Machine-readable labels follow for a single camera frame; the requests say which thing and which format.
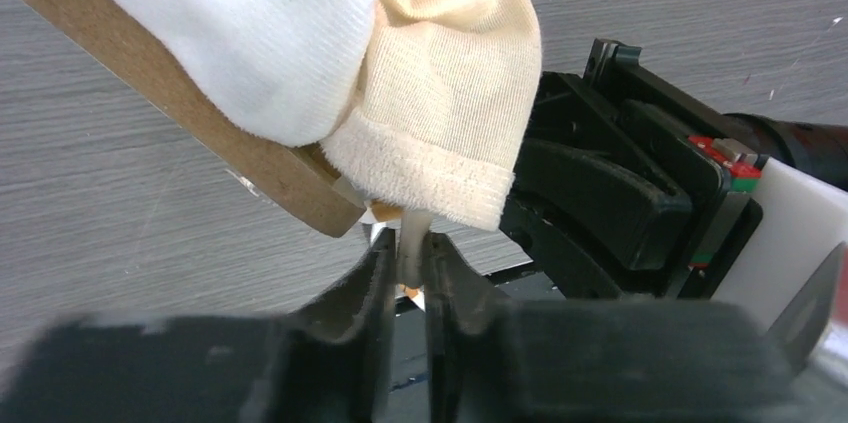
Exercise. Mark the wooden pet bed frame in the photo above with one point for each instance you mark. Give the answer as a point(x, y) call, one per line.
point(300, 179)

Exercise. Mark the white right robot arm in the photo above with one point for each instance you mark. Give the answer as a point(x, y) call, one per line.
point(802, 194)

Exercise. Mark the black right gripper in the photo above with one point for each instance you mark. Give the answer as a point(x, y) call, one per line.
point(630, 159)

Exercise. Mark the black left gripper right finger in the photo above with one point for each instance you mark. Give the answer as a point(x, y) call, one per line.
point(462, 313)

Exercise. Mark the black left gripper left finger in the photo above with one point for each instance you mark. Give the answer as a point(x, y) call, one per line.
point(339, 344)

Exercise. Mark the large bear print cushion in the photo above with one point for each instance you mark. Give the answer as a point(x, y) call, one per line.
point(419, 103)

